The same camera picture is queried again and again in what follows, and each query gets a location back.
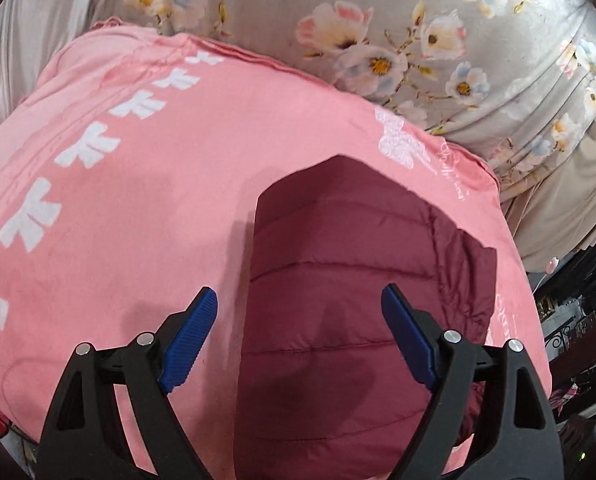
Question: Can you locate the maroon quilted puffer jacket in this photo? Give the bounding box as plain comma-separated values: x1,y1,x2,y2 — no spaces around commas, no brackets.
234,156,497,479

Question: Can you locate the white satin curtain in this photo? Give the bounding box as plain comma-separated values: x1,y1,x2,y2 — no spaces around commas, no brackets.
0,0,91,125

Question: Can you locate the dark ornate furniture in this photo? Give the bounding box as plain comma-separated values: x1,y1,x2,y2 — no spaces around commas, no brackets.
534,244,596,425

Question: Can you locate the grey floral bedsheet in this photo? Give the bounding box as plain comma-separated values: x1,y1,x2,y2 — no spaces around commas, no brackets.
92,0,596,200

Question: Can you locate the beige hanging cloth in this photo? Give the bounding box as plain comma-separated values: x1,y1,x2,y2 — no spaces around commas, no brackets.
503,118,596,273

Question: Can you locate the pink blanket with white bows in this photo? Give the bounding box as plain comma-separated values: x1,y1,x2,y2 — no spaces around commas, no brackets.
0,26,552,479

